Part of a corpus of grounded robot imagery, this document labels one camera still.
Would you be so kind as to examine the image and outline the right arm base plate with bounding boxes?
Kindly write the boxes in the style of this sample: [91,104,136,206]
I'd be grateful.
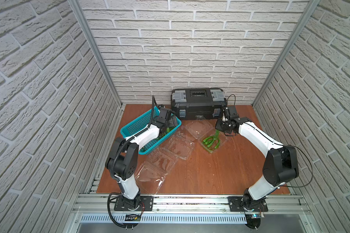
[227,195,268,212]

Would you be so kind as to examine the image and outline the teal plastic perforated basket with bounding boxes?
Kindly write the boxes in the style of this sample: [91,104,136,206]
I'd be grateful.
[120,110,182,155]

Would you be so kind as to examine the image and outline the clear clamshell container with peppers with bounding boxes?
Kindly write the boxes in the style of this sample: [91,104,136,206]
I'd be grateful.
[135,148,178,194]

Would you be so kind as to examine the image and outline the aluminium front rail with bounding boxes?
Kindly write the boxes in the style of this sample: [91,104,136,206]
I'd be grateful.
[72,194,311,215]

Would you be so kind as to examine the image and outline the clear pepper container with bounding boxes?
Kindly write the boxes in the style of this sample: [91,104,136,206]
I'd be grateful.
[185,119,228,153]
[160,132,195,160]

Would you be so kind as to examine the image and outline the black grey toolbox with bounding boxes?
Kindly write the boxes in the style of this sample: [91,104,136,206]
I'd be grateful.
[171,88,227,120]

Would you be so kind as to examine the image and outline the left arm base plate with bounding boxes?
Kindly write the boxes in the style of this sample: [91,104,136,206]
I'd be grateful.
[114,196,154,211]

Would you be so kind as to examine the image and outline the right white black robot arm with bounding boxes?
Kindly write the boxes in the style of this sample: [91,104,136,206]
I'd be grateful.
[215,106,300,212]

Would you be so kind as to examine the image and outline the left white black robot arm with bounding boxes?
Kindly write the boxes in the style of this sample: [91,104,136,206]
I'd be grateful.
[105,97,181,210]

